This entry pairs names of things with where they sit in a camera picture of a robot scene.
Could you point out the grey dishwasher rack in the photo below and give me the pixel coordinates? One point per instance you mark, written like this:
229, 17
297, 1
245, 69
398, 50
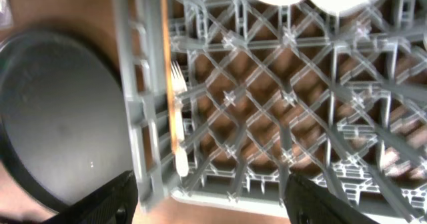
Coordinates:
276, 90

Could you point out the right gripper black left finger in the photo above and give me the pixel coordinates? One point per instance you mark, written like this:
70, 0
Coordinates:
114, 202

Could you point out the wooden chopstick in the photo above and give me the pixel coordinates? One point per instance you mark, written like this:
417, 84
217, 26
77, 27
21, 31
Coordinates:
169, 84

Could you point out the white plastic fork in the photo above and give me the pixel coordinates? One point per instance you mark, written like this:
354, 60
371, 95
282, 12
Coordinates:
179, 86

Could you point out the round black tray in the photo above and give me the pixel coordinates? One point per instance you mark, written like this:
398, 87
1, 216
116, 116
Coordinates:
63, 121

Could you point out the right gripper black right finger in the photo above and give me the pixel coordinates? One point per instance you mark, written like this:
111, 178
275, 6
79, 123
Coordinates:
308, 203

